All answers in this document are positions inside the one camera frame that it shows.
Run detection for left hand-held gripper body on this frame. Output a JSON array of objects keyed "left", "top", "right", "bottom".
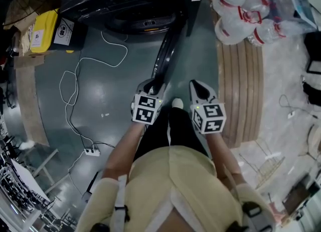
[{"left": 131, "top": 91, "right": 165, "bottom": 126}]

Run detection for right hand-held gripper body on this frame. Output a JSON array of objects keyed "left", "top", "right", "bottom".
[{"left": 190, "top": 98, "right": 227, "bottom": 134}]

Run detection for black washing machine door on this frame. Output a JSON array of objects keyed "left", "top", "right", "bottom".
[{"left": 152, "top": 13, "right": 186, "bottom": 94}]

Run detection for person's right forearm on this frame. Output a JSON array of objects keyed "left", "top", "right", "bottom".
[{"left": 207, "top": 132, "right": 246, "bottom": 184}]

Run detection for person's left forearm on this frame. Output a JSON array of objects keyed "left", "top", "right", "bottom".
[{"left": 105, "top": 122, "right": 146, "bottom": 177}]

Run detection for person's right white shoe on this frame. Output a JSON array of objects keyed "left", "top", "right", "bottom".
[{"left": 172, "top": 97, "right": 185, "bottom": 109}]

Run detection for wooden slat mat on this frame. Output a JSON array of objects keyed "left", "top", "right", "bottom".
[{"left": 217, "top": 39, "right": 265, "bottom": 149}]

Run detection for person's black trousers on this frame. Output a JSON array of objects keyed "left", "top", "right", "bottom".
[{"left": 132, "top": 107, "right": 210, "bottom": 163}]

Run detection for white power strip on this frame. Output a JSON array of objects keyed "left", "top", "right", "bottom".
[{"left": 84, "top": 147, "right": 101, "bottom": 157}]

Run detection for pile of clear water jugs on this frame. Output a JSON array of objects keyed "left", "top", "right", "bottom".
[{"left": 212, "top": 0, "right": 288, "bottom": 48}]

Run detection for person's pale yellow shirt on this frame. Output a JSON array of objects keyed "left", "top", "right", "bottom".
[{"left": 76, "top": 145, "right": 276, "bottom": 232}]

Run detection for dark grey chair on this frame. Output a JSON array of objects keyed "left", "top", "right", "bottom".
[{"left": 81, "top": 172, "right": 100, "bottom": 202}]

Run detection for round white stool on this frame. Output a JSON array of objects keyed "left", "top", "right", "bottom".
[{"left": 307, "top": 123, "right": 321, "bottom": 160}]

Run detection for black cabinet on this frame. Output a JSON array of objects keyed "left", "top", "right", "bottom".
[{"left": 304, "top": 32, "right": 321, "bottom": 75}]

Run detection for black bin with yellow lid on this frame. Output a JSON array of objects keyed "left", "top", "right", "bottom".
[{"left": 30, "top": 9, "right": 87, "bottom": 53}]

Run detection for brown floor mat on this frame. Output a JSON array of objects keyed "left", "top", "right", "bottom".
[{"left": 14, "top": 55, "right": 50, "bottom": 148}]

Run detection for clear plastic bag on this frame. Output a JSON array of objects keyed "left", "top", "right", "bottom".
[{"left": 260, "top": 0, "right": 318, "bottom": 33}]

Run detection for brown cardboard box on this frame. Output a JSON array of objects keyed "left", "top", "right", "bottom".
[{"left": 4, "top": 22, "right": 46, "bottom": 63}]

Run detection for black fan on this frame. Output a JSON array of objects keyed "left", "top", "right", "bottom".
[{"left": 4, "top": 0, "right": 61, "bottom": 30}]

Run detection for thin black cable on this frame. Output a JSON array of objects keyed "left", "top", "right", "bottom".
[{"left": 67, "top": 118, "right": 95, "bottom": 149}]

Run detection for long white cable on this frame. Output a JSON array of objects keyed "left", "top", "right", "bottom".
[{"left": 59, "top": 31, "right": 128, "bottom": 149}]

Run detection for wire rack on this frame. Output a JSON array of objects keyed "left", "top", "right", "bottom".
[{"left": 238, "top": 138, "right": 286, "bottom": 189}]

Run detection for white adaptor with thin cable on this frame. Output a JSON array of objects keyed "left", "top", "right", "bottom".
[{"left": 279, "top": 94, "right": 317, "bottom": 119}]

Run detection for grey shoulder strap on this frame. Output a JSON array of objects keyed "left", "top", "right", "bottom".
[
  {"left": 225, "top": 200, "right": 274, "bottom": 232},
  {"left": 114, "top": 174, "right": 129, "bottom": 232}
]

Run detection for grey metal frame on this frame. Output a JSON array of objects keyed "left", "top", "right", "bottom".
[{"left": 32, "top": 148, "right": 71, "bottom": 194}]

